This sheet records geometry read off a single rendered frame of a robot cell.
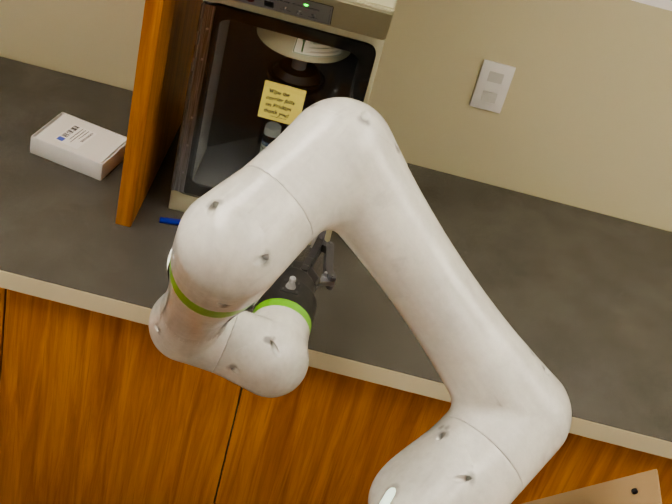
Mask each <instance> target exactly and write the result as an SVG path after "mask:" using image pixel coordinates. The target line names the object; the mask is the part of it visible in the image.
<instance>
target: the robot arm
mask: <svg viewBox="0 0 672 504"><path fill-rule="evenodd" d="M326 230H331V231H335V232H336V233H338V234H339V236H340V237H341V238H342V239H343V240H344V242H345V243H346V244H347V245H348V246H349V248H350V249H351V250H352V251H353V252H354V254H355V255H356V256H357V257H358V259H359V260H360V261H361V262H362V264H363V265H364V266H365V267H366V269H367V270H368V271H369V272H370V274H371V275H372V276H373V278H374V279H375V280H376V282H377V283H378V284H379V286H380V287H381V288H382V290H383V291H384V292H385V294H386V295H387V296H388V298H389V299H390V300H391V302H392V303H393V305H394V306H395V307H396V309H397V310H398V312H399V313H400V315H401V316H402V318H403V319H404V320H405V322H406V323H407V325H408V326H409V328H410V329H411V331H412V332H413V334H414V335H415V337H416V339H417V340H418V342H419V343H420V345H421V346H422V348H423V350H424V351H425V353H426V354H427V356H428V358H429V359H430V361H431V363H432V364H433V366H434V368H435V369H436V371H437V373H438V374H439V376H440V378H441V380H442V381H443V383H444V385H445V387H446V389H447V390H448V392H449V394H450V396H451V406H450V409H449V410H448V412H447V413H446V414H445V415H444V416H443V417H442V418H441V419H440V420H439V421H438V422H437V423H436V424H435V425H434V426H433V427H432V428H430V429H429V430H428V431H427V432H425V433H424V434H423V435H421V436H420V437H419V438H417V439H416V440H415V441H413V442H412V443H411V444H409V445H408V446H407V447H405V448H404V449H403V450H401V451H400V452H399V453H398V454H396V455H395V456H394V457H393V458H392V459H390V460H389V461H388V462H387V463H386V464H385V465H384V466H383V467H382V468H381V470H380V471H379V472H378V474H377V475H376V477H375V478H374V480H373V482H372V484H371V487H370V490H369V495H368V504H511V503H512V502H513V501H514V500H515V499H516V497H517V496H518V495H519V494H520V493H521V492H522V491H523V490H524V488H525V487H526V486H527V485H528V484H529V483H530V482H531V480H532V479H533V478H534V477H535V476H536V475H537V474H538V473H539V471H540V470H541V469H542V468H543V467H544V466H545V465H546V464H547V462H548V461H549V460H550V459H551V458H552V457H553V456H554V455H555V453H556V452H557V451H558V450H559V449H560V448H561V446H562V445H563V444H564V442H565V440H566V438H567V436H568V433H569V431H570V427H571V422H572V409H571V403H570V400H569V397H568V394H567V392H566V390H565V388H564V387H563V385H562V384H561V382H560V381H559V380H558V379H557V378H556V377H555V376H554V374H553V373H552V372H551V371H550V370H549V369H548V368H547V367H546V366H545V365H544V364H543V363H542V361H541V360H540V359H539V358H538V357H537V356H536V355H535V354H534V352H533V351H532V350H531V349H530V348H529V347H528V346H527V344H526V343H525V342H524V341H523V340H522V339H521V338H520V337H519V335H518V334H517V333H516V332H515V331H514V329H513V328H512V327H511V326H510V324H509V323H508V322H507V321H506V319H505V318H504V317H503V315H502V314H501V313H500V312H499V310H498V309H497V308H496V306H495V305H494V304H493V302H492V301H491V300H490V298H489V297H488V296H487V294H486V293H485V292H484V290H483V289H482V287H481V286H480V285H479V283H478V282H477V280H476V279H475V277H474V276H473V275H472V273H471V272H470V270H469V269H468V267H467V266H466V264H465V263H464V261H463V260H462V258H461V257H460V255H459V254H458V252H457V251H456V249H455V248H454V246H453V244H452V243H451V241H450V240H449V238H448V236H447V235H446V233H445V232H444V230H443V228H442V227H441V225H440V223H439V222H438V220H437V218H436V217H435V215H434V213H433V211H432V210H431V208H430V206H429V205H428V203H427V201H426V199H425V197H424V196H423V194H422V192H421V190H420V188H419V187H418V185H417V183H416V181H415V179H414V177H413V175H412V173H411V172H410V170H409V168H408V165H407V163H406V161H405V159H404V157H403V155H402V153H401V151H400V149H399V147H398V145H397V143H396V140H395V138H394V136H393V134H392V132H391V130H390V128H389V126H388V124H387V123H386V121H385V120H384V118H383V117H382V116H381V115H380V114H379V113H378V112H377V111H376V110H375V109H373V108H372V107H371V106H369V105H367V104H366V103H364V102H361V101H359V100H356V99H352V98H346V97H334V98H328V99H324V100H321V101H318V102H316V103H314V104H312V105H311V106H309V107H308V108H306V109H305V110H304V111H303V112H301V113H300V114H299V116H298V117H297V118H296V119H295V120H294V121H293V122H292V123H291V124H290V125H289V126H288V127H287V128H286V129H285V130H284V131H283V132H282V133H281V134H280V135H279V136H278V137H277V138H276V139H275V140H274V141H272V142H271V143H270V144H269V145H268V146H267V147H266V148H265V149H264V150H262V151H261V152H260V153H259V154H258V155H257V156H256V157H254V158H253V159H252V160H251V161H250V162H249V163H247V164H246V165H245V166H244V167H243V168H241V169H240V170H238V171H237V172H235V173H234V174H233V175H231V176H230V177H228V178H227V179H225V180H224V181H223V182H221V183H220V184H218V185H217V186H215V187H214V188H212V189H211V190H210V191H208V192H207V193H205V194H204V195H202V196H201V197H200V198H198V199H197V200H196V201H195V202H193V203H192V204H191V206H190V207H189V208H188V209H187V210H186V212H185V213H184V215H183V217H182V218H181V221H180V223H179V226H178V229H177V232H176V235H175V238H174V242H173V247H172V249H171V250H170V253H169V255H168V260H167V273H168V280H169V284H168V288H167V291H166V293H165V294H163V295H162V296H161V297H160V298H159V299H158V300H157V301H156V303H155V304H154V306H153V308H152V310H151V313H150V316H149V333H150V337H151V339H152V341H153V343H154V345H155V346H156V348H157V349H158V350H159V351H160V352H161V353H162V354H163V355H165V356H166V357H168V358H170V359H172V360H175V361H178V362H181V363H185V364H188V365H191V366H194V367H197V368H200V369H203V370H206V371H209V372H211V373H214V374H216V375H218V376H221V377H223V378H225V379H227V380H228V381H231V382H233V383H235V384H237V385H238V386H240V387H242V388H244V389H246V390H248V391H250V392H252V393H253V394H256V395H258V396H261V397H267V398H274V397H280V396H283V395H286V394H288V393H290V392H292V391H293V390H294V389H296V388H297V387H298V386H299V385H300V383H301V382H302V381H303V379H304V377H305V375H306V373H307V370H308V366H309V352H308V341H309V336H310V332H311V328H312V324H313V320H314V315H315V311H316V305H317V303H316V298H315V296H314V293H315V291H316V290H317V289H318V288H319V286H325V287H326V289H328V290H332V289H333V287H334V284H335V280H336V275H335V272H334V270H333V260H334V243H333V242H331V241H329V242H326V241H325V239H324V238H325V235H326ZM311 241H312V243H311V246H310V247H311V248H312V249H311V251H310V252H309V254H308V256H307V257H306V259H305V261H298V260H295V259H296V258H297V256H298V255H299V254H300V253H301V252H302V251H303V250H304V249H305V248H306V246H307V245H308V244H309V243H310V242H311ZM321 252H323V253H324V263H323V274H322V275H321V278H319V276H318V275H317V273H316V272H315V271H314V269H313V266H314V264H315V262H316V260H317V258H318V256H319V255H320V253H321ZM252 306H254V309H253V312H252V313H251V312H248V311H246V310H247V309H249V308H250V307H252Z"/></svg>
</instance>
